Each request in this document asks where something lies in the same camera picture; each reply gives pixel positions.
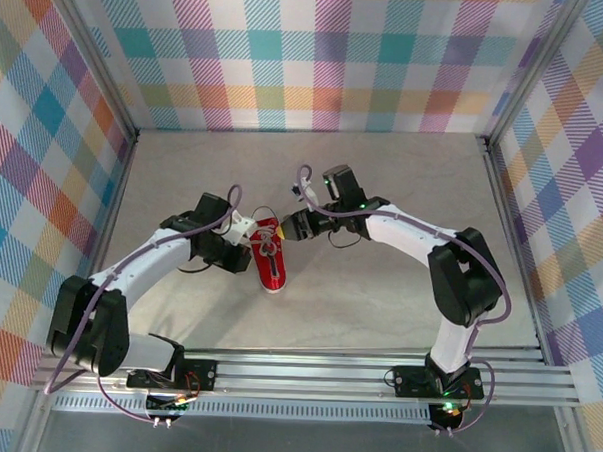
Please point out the red canvas sneaker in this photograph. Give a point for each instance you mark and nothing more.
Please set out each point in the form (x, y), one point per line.
(272, 272)

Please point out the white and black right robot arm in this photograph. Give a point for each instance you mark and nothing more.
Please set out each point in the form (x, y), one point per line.
(459, 283)

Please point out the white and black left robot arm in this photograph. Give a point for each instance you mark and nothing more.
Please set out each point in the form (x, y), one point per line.
(145, 259)

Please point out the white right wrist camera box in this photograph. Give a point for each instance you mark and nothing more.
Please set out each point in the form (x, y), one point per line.
(305, 193)

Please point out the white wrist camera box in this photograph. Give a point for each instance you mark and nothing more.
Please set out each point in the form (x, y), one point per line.
(305, 193)
(237, 227)

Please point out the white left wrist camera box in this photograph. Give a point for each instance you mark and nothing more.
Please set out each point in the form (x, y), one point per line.
(237, 227)

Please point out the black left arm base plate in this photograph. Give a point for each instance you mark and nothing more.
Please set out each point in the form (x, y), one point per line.
(200, 374)

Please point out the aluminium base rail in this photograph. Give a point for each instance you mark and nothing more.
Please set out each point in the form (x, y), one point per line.
(300, 376)

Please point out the aluminium right side rail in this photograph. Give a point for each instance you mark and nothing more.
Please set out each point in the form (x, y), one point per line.
(511, 245)

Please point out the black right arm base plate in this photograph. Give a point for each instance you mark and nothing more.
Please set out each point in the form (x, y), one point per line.
(412, 381)

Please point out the aluminium right corner post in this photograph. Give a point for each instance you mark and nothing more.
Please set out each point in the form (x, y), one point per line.
(530, 78)

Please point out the aluminium corner post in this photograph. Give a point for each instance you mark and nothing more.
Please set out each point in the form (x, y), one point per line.
(530, 78)
(96, 59)

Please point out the aluminium left corner post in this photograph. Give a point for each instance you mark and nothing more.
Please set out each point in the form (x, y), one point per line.
(96, 59)

